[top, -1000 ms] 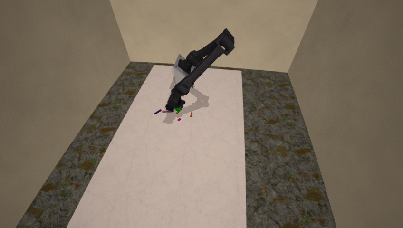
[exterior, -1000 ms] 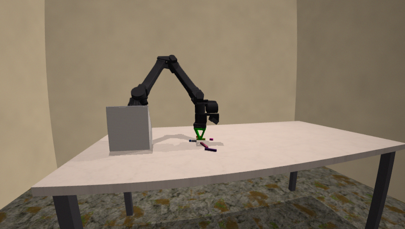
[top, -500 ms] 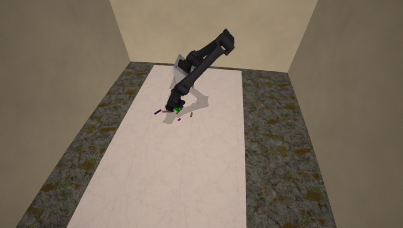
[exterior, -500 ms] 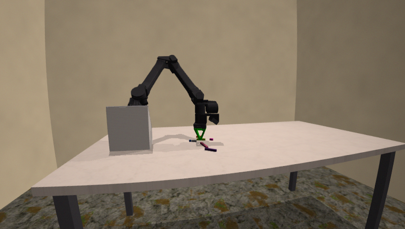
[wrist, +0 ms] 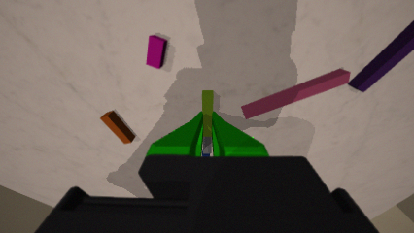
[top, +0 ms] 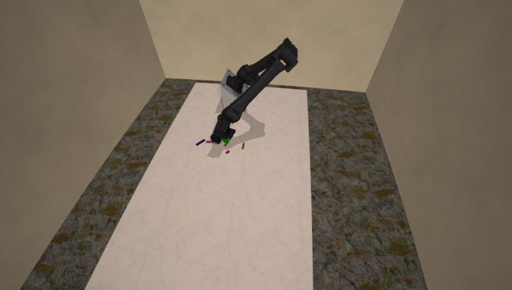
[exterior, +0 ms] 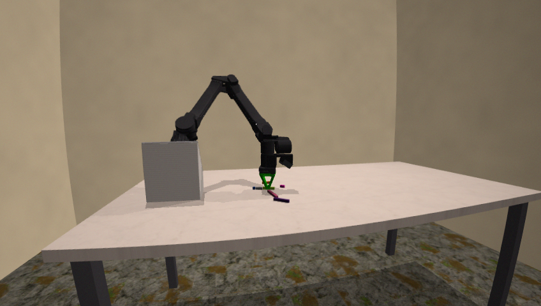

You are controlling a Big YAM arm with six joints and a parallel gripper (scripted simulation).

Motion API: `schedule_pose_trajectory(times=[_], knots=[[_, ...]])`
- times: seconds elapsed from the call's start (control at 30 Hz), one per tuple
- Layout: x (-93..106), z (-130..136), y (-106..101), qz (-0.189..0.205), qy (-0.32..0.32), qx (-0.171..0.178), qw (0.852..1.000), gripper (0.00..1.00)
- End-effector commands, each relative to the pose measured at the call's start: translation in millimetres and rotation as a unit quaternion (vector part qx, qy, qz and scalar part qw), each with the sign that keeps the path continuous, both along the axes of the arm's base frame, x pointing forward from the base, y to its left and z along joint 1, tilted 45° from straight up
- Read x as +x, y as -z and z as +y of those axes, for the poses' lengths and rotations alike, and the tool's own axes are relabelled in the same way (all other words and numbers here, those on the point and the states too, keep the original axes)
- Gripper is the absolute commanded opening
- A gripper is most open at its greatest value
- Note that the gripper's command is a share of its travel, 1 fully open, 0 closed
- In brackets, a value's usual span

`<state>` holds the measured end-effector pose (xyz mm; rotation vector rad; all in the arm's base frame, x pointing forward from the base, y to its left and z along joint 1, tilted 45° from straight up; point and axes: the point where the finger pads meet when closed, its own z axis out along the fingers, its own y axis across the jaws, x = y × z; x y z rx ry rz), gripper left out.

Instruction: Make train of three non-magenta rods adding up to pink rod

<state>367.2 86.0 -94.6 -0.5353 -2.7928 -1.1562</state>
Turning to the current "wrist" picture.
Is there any orange rod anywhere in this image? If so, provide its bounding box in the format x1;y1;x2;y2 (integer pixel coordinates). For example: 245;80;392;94
100;111;135;144

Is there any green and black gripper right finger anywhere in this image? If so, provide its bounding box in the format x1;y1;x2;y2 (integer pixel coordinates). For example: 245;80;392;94
212;112;269;156

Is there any magenta rectangular block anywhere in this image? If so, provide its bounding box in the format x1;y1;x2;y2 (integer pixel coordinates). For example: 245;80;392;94
147;35;167;69

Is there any pink rod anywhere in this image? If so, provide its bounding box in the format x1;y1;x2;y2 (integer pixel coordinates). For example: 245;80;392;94
241;69;351;119

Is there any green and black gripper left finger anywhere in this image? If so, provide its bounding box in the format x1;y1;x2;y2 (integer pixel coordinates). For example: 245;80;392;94
145;112;203;157

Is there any lime green rod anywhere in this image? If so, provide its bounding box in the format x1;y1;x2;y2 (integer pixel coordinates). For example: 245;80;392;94
202;90;214;137

